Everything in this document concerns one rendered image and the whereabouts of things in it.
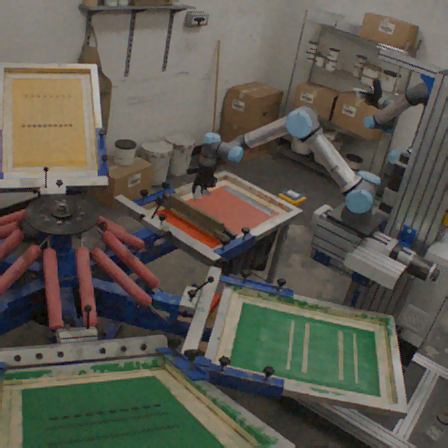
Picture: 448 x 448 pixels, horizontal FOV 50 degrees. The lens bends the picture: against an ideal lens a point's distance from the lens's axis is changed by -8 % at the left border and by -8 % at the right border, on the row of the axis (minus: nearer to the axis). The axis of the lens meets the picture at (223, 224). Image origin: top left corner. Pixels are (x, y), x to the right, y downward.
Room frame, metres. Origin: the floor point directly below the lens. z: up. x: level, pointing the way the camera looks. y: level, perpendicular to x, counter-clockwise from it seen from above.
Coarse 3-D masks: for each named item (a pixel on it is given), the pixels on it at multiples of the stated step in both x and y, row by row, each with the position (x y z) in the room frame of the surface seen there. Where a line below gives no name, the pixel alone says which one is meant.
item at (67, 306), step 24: (0, 240) 1.72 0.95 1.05; (0, 264) 1.62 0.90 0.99; (96, 264) 1.76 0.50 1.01; (120, 264) 1.87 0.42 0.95; (24, 288) 1.48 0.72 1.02; (96, 288) 1.59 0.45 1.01; (120, 288) 1.62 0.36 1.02; (144, 288) 1.63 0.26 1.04; (0, 312) 1.30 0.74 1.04; (72, 312) 1.42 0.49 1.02
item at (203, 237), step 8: (264, 216) 2.58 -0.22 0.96; (272, 216) 2.59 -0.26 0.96; (224, 224) 2.40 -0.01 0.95; (248, 224) 2.45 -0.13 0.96; (256, 224) 2.47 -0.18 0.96; (192, 232) 2.26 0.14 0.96; (200, 232) 2.27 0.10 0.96; (240, 232) 2.35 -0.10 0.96; (200, 240) 2.20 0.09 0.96; (208, 240) 2.22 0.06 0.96; (216, 240) 2.23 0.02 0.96
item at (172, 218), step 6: (222, 186) 2.84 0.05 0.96; (228, 186) 2.86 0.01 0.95; (216, 192) 2.75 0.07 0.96; (222, 192) 2.76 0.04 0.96; (192, 198) 2.61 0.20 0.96; (204, 198) 2.64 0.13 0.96; (252, 198) 2.76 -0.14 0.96; (162, 210) 2.42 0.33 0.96; (168, 216) 2.37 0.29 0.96; (174, 216) 2.38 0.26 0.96; (168, 222) 2.31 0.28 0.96; (174, 222) 2.32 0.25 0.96; (180, 222) 2.33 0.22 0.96; (186, 222) 2.34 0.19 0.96; (180, 228) 2.27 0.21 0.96
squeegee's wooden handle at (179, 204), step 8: (176, 200) 2.38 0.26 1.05; (184, 200) 2.38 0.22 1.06; (176, 208) 2.38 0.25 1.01; (184, 208) 2.35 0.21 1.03; (192, 208) 2.32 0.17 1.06; (192, 216) 2.32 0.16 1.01; (200, 216) 2.29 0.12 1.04; (208, 216) 2.27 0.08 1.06; (200, 224) 2.28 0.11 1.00; (208, 224) 2.26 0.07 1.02; (216, 224) 2.23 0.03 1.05
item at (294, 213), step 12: (228, 180) 2.93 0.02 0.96; (240, 180) 2.90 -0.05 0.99; (180, 192) 2.61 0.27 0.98; (252, 192) 2.83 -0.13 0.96; (264, 192) 2.80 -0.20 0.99; (156, 204) 2.45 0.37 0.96; (276, 204) 2.73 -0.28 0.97; (288, 204) 2.71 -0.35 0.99; (156, 216) 2.29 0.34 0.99; (288, 216) 2.57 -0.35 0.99; (300, 216) 2.66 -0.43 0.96; (264, 228) 2.38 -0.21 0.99; (276, 228) 2.45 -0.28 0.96
